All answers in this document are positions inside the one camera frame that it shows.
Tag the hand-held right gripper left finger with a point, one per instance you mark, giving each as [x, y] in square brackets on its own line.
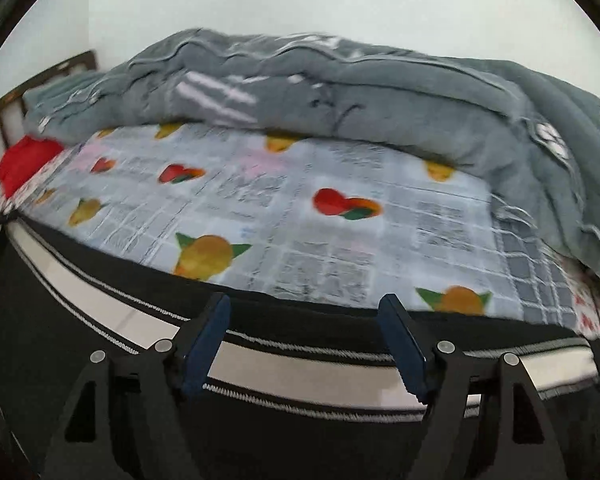
[207, 347]

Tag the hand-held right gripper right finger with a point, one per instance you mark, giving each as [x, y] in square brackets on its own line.
[405, 345]

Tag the black pants with white stripe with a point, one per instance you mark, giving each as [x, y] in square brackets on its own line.
[305, 445]

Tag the grey quilt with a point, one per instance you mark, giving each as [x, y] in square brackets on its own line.
[380, 100]

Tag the red pillow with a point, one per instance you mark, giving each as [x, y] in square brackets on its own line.
[27, 160]

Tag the dark wooden headboard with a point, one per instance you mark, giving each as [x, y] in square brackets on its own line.
[82, 59]

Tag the fruit print bed sheet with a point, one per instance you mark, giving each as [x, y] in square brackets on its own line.
[290, 210]
[587, 310]

